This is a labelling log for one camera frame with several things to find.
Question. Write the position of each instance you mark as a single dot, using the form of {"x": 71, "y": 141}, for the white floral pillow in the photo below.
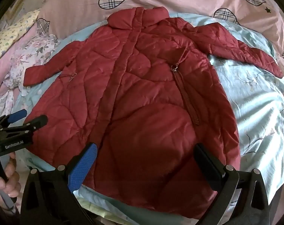
{"x": 32, "y": 51}

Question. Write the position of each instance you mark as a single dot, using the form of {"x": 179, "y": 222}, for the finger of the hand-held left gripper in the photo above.
{"x": 17, "y": 115}
{"x": 36, "y": 121}

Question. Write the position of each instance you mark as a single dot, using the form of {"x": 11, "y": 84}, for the pale green cloth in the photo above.
{"x": 102, "y": 212}

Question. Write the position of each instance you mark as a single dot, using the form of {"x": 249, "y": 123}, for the person's left hand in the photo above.
{"x": 12, "y": 180}

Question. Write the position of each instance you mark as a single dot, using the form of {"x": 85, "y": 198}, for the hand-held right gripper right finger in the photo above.
{"x": 208, "y": 166}

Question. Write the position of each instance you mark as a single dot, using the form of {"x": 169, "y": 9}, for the light blue floral blanket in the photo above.
{"x": 249, "y": 98}

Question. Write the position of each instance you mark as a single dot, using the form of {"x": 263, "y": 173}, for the red quilted jacket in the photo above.
{"x": 142, "y": 98}

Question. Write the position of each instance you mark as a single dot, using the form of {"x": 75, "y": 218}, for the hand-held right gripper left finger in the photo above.
{"x": 82, "y": 167}

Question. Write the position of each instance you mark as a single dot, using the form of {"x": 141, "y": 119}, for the yellow floral pillow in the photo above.
{"x": 13, "y": 30}

